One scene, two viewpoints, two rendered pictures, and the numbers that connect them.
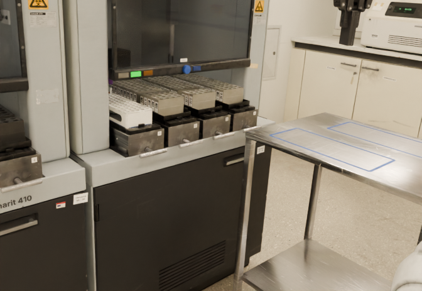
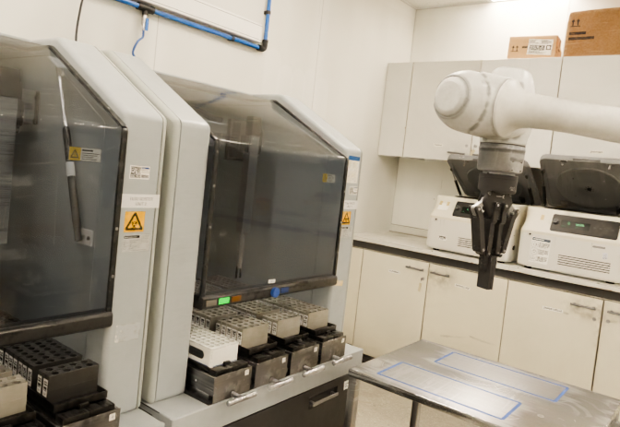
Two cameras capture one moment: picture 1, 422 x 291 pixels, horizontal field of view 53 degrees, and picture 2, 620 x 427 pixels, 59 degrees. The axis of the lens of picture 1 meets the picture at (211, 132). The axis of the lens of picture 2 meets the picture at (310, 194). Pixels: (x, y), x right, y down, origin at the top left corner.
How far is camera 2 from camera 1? 33 cm
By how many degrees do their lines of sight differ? 18
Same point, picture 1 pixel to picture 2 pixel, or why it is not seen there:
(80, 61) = (166, 288)
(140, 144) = (226, 387)
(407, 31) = not seen: hidden behind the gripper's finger
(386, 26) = (455, 227)
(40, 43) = (129, 270)
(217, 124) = (305, 357)
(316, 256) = not seen: outside the picture
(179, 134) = (267, 371)
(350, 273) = not seen: outside the picture
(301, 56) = (357, 256)
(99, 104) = (180, 338)
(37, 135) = (110, 382)
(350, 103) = (418, 314)
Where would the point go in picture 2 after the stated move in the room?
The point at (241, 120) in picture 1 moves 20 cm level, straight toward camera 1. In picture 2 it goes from (329, 350) to (338, 374)
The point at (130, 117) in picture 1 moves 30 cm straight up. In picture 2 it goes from (216, 354) to (227, 240)
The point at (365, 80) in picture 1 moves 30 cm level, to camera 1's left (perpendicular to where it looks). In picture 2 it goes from (435, 288) to (390, 284)
